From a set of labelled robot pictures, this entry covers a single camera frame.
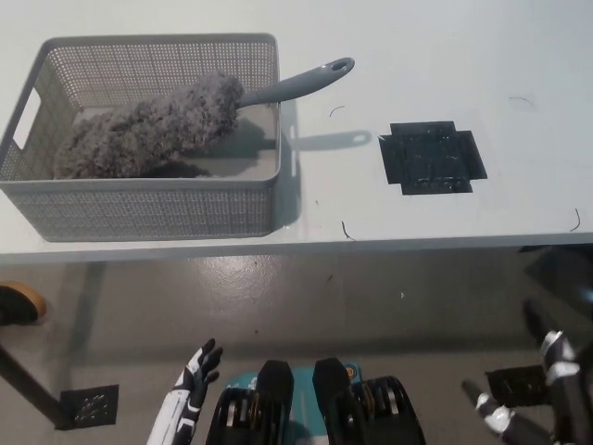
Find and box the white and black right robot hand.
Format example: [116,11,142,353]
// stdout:
[461,296,593,445]

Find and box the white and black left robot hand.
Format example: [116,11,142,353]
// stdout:
[146,337,224,445]

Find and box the grey fluffy duster with handle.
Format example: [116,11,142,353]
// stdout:
[52,57,357,181]

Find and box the black tape patch on desk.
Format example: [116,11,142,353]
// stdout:
[377,121,487,196]

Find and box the black tape patch on floor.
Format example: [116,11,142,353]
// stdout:
[485,364,552,409]

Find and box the black table foot plate left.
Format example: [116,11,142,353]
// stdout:
[58,383,120,428]

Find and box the black table leg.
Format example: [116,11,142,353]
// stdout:
[0,342,70,430]

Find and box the grey perforated plastic basket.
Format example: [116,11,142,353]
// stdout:
[0,32,284,243]

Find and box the wooden round object at edge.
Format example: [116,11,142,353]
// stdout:
[0,280,48,325]

